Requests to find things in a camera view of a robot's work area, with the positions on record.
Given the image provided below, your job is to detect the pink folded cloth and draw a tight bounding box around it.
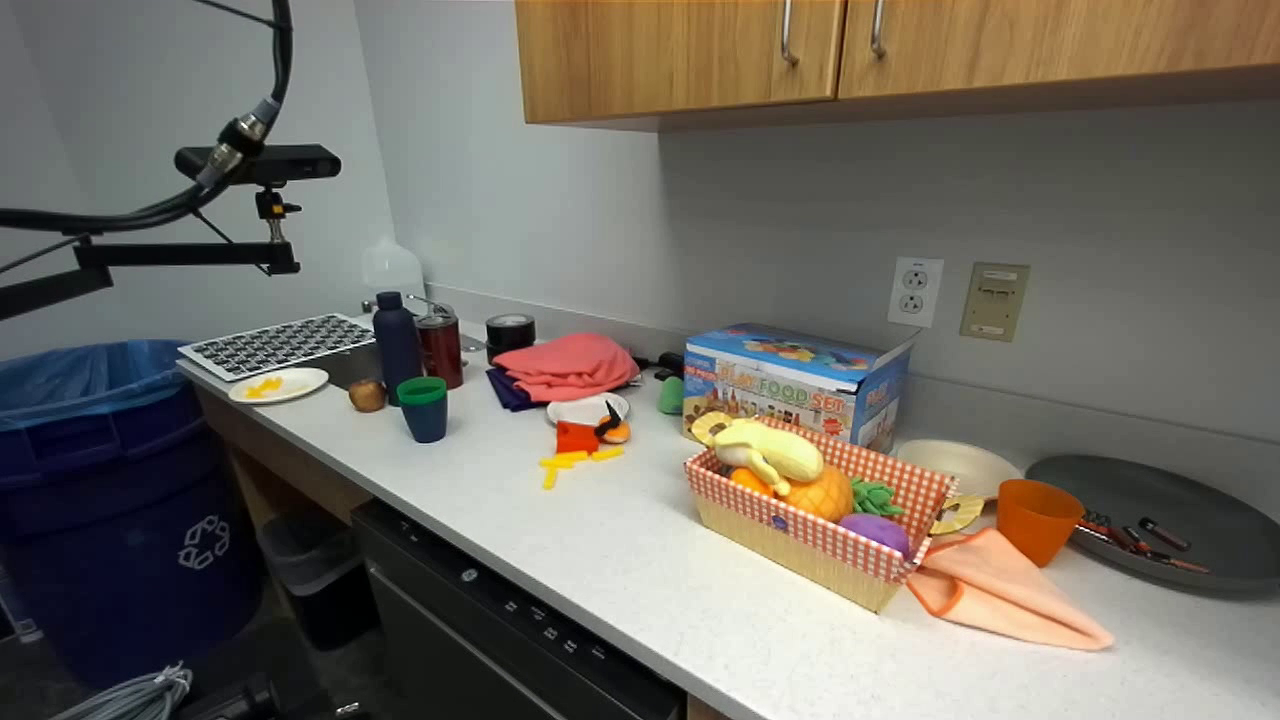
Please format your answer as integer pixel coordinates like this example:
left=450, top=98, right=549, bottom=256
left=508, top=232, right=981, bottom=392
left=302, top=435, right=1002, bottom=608
left=491, top=331, right=642, bottom=405

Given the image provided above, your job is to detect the blue recycling bin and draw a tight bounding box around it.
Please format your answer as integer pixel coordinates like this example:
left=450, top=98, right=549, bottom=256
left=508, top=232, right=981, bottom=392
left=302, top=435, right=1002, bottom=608
left=0, top=339, right=266, bottom=684

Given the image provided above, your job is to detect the black white dish rack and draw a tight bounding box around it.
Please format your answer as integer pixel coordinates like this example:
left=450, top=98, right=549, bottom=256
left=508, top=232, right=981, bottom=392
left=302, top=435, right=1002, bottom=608
left=180, top=312, right=372, bottom=383

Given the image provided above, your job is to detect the dark blue water bottle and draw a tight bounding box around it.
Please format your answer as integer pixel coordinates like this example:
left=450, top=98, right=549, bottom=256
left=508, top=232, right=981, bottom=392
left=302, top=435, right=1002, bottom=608
left=372, top=290, right=420, bottom=392

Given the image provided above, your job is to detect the orange plastic cup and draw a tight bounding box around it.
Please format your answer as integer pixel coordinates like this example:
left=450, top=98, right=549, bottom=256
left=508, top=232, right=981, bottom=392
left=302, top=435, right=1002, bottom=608
left=997, top=478, right=1084, bottom=568

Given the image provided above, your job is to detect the blue toy food box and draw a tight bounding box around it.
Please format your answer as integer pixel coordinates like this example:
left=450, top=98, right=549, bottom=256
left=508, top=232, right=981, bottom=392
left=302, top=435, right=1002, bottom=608
left=685, top=322, right=913, bottom=449

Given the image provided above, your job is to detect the black dishwasher front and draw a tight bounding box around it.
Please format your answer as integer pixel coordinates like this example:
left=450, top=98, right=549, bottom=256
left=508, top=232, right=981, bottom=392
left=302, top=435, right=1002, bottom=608
left=352, top=501, right=685, bottom=720

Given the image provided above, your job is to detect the black round can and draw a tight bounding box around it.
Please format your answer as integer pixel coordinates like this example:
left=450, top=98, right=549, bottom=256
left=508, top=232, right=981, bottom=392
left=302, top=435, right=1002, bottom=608
left=485, top=312, right=535, bottom=355

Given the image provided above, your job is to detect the dark grey round tray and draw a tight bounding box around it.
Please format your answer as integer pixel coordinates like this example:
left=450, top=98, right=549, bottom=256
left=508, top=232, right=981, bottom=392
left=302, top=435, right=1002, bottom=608
left=1029, top=456, right=1280, bottom=600

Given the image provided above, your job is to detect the blue cup green rim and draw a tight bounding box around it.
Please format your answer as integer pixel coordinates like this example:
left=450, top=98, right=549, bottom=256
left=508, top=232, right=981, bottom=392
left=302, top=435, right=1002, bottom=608
left=396, top=376, right=450, bottom=444

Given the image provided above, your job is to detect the wooden upper cabinet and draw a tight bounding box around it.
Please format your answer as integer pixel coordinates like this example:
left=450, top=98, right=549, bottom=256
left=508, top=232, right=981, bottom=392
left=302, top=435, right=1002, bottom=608
left=835, top=0, right=1280, bottom=117

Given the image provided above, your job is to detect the dark red jar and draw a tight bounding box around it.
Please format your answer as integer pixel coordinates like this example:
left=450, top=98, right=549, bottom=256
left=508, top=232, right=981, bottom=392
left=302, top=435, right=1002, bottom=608
left=417, top=303, right=465, bottom=386

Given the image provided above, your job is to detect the white plate with yellow food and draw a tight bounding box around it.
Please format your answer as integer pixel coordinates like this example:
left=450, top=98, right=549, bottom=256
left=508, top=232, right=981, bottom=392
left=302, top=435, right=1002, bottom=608
left=230, top=369, right=327, bottom=408

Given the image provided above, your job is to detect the orange toy fruit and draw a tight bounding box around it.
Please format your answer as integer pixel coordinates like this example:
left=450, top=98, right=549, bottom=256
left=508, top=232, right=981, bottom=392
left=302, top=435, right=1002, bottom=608
left=787, top=467, right=853, bottom=520

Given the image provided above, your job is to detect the orange paper napkin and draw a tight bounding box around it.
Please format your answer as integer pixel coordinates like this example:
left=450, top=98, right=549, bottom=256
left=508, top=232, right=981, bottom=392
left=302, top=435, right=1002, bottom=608
left=909, top=528, right=1114, bottom=650

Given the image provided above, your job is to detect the yellow toy fry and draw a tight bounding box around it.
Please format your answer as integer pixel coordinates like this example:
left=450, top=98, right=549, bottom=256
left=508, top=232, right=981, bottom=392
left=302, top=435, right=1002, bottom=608
left=539, top=449, right=624, bottom=490

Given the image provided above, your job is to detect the purple toy fruit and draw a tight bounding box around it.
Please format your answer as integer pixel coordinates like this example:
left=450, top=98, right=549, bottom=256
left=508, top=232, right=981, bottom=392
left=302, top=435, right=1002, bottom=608
left=842, top=512, right=913, bottom=554

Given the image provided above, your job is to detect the wooden cabinet door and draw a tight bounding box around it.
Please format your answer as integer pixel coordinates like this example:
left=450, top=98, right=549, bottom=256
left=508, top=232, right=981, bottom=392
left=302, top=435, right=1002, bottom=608
left=515, top=0, right=848, bottom=124

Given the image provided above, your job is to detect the green toy vegetable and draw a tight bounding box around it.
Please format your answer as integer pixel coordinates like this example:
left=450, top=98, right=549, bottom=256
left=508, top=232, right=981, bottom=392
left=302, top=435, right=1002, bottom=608
left=853, top=478, right=902, bottom=520

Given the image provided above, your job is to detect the red checkered cardboard tray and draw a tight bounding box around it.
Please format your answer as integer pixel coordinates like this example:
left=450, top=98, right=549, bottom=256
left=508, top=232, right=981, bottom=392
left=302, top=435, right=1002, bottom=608
left=685, top=435, right=952, bottom=610

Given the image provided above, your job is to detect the black camera on stand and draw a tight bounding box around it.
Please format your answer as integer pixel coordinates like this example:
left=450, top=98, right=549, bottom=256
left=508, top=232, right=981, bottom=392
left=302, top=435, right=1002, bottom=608
left=173, top=142, right=339, bottom=189

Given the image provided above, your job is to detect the white wall outlet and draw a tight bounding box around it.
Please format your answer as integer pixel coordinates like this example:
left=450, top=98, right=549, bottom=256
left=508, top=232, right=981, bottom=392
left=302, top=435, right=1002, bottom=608
left=890, top=256, right=945, bottom=328

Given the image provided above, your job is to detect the beige bowl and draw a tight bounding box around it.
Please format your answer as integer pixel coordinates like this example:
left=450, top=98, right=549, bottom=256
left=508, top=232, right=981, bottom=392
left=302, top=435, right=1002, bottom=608
left=891, top=435, right=1020, bottom=501

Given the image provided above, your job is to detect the red toy fries box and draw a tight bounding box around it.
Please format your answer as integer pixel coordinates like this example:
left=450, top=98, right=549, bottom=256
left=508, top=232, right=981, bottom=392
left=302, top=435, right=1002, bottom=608
left=558, top=425, right=603, bottom=453

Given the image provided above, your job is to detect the beige wall switch plate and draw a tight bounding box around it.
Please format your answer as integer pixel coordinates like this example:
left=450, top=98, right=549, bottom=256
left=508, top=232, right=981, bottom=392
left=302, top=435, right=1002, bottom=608
left=959, top=261, right=1029, bottom=345

